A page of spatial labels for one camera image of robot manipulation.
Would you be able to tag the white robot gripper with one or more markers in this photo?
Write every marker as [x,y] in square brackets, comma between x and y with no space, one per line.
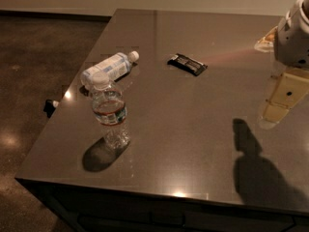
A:
[292,43]

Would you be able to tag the clear water bottle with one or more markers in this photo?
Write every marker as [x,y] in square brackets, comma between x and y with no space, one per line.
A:
[109,107]

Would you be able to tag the black rxbar chocolate wrapper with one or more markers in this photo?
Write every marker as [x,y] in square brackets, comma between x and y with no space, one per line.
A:
[187,64]

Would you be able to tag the white lying plastic bottle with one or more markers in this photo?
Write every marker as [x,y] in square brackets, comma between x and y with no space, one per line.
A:
[114,67]

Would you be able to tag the black object on floor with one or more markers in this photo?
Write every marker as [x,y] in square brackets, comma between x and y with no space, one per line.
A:
[50,106]

